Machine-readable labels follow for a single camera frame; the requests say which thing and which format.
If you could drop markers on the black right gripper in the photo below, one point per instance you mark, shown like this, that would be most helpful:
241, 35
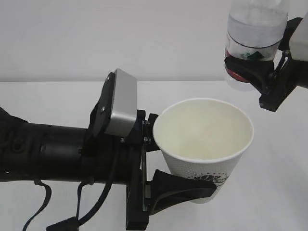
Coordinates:
288, 74

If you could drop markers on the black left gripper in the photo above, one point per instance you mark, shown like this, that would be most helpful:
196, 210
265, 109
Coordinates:
123, 160

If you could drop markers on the Nongfu Spring water bottle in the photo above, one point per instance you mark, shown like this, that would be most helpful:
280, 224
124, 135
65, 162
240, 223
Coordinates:
255, 29

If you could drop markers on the white paper cup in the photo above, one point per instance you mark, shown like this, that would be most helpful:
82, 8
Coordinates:
203, 139

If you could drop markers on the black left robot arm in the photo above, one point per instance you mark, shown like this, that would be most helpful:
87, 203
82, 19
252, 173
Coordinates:
44, 152

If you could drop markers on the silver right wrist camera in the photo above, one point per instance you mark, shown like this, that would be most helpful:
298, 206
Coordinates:
299, 41

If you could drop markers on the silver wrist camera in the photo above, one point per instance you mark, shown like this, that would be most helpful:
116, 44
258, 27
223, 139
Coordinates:
124, 105
299, 41

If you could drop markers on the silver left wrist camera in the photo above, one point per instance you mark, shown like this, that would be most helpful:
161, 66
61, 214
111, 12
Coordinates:
124, 105

